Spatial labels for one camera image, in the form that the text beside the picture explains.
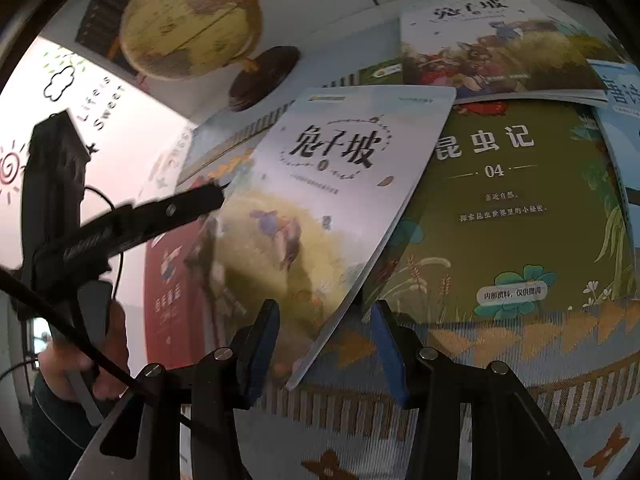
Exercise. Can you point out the olive green insect book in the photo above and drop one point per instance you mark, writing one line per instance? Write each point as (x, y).
(500, 220)

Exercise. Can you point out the red book with cartoon man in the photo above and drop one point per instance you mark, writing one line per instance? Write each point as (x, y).
(170, 300)

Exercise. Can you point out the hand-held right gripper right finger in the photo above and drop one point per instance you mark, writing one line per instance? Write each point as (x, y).
(387, 350)

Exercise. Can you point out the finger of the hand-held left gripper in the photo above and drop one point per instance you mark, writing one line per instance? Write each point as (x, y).
(175, 210)

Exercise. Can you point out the light blue cartoon figures book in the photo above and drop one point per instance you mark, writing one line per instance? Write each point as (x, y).
(622, 110)

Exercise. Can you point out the person's left forearm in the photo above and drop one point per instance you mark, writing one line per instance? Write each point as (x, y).
(50, 420)

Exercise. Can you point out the white rabbit picture book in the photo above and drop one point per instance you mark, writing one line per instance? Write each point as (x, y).
(500, 55)
(325, 210)

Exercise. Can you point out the group of wall decals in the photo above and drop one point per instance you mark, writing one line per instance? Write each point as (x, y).
(56, 62)

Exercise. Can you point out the patterned blue grey mat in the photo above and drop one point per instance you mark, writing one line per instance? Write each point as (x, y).
(475, 440)

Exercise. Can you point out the person's left hand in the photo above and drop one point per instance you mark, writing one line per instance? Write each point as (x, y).
(60, 365)

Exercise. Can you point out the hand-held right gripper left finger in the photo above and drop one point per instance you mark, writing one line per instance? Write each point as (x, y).
(262, 345)

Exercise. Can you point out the yellow globe with wooden base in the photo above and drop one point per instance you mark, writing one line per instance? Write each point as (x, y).
(190, 25)

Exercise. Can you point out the row of black books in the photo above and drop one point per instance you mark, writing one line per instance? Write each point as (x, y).
(105, 10)

